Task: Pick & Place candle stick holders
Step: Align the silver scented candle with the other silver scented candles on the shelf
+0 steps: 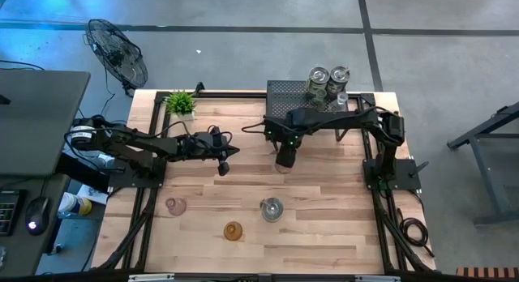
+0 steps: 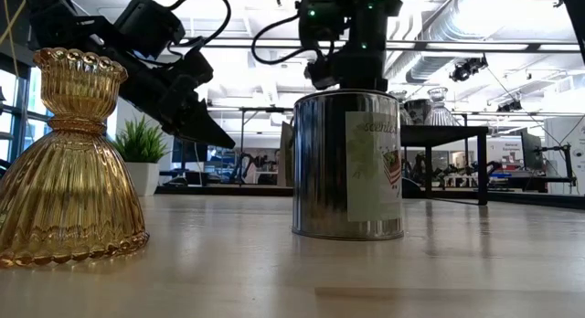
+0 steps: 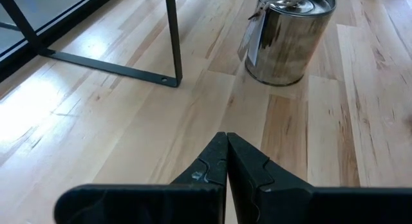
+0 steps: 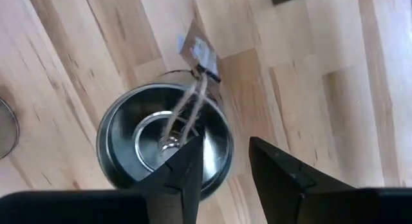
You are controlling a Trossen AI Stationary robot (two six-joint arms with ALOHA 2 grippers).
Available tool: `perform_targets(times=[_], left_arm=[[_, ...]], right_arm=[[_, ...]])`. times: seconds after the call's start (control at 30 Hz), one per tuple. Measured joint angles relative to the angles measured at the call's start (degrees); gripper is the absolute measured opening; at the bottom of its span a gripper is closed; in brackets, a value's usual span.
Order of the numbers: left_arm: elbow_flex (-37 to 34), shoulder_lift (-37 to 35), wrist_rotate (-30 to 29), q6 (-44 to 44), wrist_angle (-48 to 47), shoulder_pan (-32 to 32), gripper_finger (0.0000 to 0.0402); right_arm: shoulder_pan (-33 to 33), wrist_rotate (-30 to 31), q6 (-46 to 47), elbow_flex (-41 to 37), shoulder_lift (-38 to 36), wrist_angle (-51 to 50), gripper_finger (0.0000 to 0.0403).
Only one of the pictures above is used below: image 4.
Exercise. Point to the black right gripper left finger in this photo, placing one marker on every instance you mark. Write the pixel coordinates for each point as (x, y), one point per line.
(177, 192)

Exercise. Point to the amber ribbed glass candle holder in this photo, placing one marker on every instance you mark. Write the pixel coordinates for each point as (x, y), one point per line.
(6, 130)

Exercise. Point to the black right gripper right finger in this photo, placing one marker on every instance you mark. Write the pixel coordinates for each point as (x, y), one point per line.
(280, 185)

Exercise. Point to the brown paper tag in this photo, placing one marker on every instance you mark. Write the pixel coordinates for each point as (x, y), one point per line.
(199, 50)

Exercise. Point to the silver tin candle pale label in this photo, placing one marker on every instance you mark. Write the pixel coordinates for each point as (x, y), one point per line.
(122, 137)

